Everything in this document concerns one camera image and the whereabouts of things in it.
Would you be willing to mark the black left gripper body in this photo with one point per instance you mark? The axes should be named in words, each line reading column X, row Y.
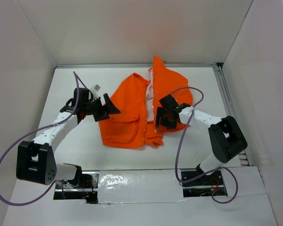
column 94, row 107

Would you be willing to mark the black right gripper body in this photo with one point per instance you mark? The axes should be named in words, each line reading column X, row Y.
column 166, row 121

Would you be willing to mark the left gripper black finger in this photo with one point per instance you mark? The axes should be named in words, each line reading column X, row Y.
column 101, row 117
column 109, row 107

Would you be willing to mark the orange jacket with pink lining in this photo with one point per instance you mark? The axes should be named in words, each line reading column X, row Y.
column 138, row 100

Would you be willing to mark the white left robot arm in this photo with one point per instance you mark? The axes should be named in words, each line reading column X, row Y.
column 36, row 160

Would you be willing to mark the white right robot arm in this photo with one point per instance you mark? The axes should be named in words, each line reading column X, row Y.
column 226, row 137

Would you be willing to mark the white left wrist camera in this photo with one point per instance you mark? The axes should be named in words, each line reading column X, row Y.
column 95, row 90

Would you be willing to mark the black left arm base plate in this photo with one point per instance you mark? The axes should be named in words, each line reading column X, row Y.
column 85, row 188

